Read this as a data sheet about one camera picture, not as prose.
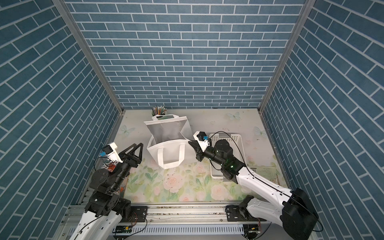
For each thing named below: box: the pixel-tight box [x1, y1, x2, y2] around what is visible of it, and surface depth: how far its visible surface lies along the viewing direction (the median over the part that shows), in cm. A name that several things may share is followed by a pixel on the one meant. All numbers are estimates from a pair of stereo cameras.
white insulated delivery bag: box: [144, 114, 194, 170], surface depth 74 cm
